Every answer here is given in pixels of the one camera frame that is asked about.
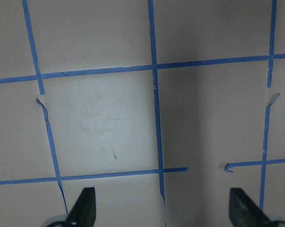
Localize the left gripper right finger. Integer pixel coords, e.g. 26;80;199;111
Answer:
229;188;275;227

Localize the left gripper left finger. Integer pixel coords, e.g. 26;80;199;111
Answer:
66;187;96;227

